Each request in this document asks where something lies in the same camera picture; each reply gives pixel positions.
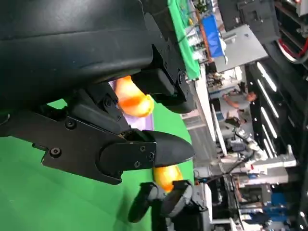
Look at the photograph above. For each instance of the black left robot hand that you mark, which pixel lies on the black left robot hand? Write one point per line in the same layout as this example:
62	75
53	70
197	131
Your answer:
72	48

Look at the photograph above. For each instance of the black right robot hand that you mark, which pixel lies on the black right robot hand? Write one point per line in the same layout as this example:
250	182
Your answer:
175	199

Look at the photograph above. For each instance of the orange white toy bread roll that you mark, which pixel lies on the orange white toy bread roll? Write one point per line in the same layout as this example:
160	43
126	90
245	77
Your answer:
166	176
134	101

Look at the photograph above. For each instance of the lilac plate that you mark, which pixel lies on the lilac plate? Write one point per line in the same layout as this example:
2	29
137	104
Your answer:
142	122

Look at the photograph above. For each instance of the person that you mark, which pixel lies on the person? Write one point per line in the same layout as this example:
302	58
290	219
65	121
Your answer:
238	101

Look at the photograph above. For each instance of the green table cloth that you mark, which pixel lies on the green table cloth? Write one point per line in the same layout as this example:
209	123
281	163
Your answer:
48	192

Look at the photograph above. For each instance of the blue panel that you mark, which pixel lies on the blue panel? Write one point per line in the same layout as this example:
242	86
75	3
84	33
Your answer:
211	36

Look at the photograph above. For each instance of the grey board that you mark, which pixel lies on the grey board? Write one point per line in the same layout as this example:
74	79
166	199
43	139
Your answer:
240	48

